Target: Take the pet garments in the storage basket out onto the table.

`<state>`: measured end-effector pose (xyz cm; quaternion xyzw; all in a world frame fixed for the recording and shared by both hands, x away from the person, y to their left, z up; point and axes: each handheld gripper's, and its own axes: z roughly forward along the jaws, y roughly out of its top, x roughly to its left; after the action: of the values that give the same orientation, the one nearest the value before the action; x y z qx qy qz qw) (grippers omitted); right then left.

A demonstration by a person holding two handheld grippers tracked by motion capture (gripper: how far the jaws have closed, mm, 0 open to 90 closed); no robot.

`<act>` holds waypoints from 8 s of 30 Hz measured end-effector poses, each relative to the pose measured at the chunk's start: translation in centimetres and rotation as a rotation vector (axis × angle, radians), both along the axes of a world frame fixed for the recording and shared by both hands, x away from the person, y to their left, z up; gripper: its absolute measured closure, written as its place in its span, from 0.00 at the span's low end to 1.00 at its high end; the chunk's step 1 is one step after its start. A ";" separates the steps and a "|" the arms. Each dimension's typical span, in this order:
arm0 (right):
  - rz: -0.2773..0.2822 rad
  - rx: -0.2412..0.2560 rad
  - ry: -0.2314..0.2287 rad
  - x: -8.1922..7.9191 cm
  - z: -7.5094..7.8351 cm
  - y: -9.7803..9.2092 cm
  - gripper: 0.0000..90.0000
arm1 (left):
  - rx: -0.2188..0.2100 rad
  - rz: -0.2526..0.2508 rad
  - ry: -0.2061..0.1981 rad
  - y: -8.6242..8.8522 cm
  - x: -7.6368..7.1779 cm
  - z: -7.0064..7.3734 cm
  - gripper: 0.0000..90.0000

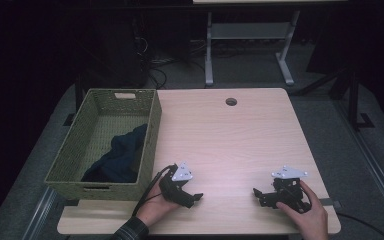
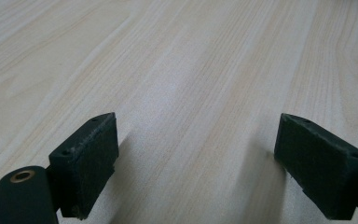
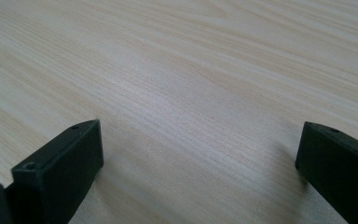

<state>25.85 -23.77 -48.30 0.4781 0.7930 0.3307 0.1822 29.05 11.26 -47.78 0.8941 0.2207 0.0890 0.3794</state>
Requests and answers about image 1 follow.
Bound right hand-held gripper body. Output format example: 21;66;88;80
269;165;313;214

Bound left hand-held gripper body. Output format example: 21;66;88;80
158;162;196;209

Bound person's left hand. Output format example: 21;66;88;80
135;182;181;228

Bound person's right hand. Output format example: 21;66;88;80
275;180;330;240

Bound dark blue cloth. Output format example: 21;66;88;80
80;123;149;184

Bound green woven basket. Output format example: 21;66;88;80
44;87;163;202

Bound black metal stand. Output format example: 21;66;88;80
294;64;376;132

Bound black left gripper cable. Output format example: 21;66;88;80
131;164;178;218

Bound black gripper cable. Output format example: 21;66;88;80
131;164;178;218
335;211;384;240

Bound grey table edge bracket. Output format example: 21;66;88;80
319;197;342;210

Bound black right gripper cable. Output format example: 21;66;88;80
335;211;384;240

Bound metal floor rail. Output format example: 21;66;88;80
332;98;384;231
21;185;59;240

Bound black floor cables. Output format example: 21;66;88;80
132;19;208;91

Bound white metal table frame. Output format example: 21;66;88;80
204;9;302;88

